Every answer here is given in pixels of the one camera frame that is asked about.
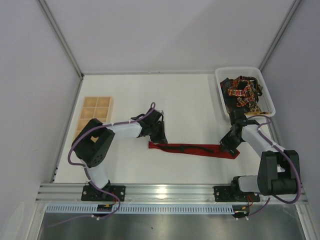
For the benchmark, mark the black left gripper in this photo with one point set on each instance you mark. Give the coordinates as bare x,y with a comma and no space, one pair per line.
158,132

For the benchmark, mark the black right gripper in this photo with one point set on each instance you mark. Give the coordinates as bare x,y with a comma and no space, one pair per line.
229,142

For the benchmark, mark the red necktie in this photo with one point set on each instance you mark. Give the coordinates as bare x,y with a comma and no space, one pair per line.
205,150

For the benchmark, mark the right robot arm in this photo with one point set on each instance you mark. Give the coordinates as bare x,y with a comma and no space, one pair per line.
279,169

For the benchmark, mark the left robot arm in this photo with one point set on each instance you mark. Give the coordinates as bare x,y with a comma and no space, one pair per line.
92,144

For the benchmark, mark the patterned dark ties pile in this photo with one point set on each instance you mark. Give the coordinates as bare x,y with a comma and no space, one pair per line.
242,93

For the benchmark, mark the white plastic basket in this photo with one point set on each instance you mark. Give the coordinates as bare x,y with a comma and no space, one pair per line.
265,102

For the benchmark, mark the wooden compartment box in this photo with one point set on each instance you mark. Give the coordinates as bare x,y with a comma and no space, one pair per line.
94,107

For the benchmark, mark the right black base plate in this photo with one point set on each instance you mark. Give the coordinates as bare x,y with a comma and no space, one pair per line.
228,194

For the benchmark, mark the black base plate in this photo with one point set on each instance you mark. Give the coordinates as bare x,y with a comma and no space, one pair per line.
228,194
110,198

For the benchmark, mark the white slotted cable duct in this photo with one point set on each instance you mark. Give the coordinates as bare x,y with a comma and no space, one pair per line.
193,209

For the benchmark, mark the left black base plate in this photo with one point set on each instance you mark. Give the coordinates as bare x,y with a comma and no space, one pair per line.
110,198

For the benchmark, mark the aluminium mounting rail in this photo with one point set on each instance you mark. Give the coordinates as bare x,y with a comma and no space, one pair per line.
136,193

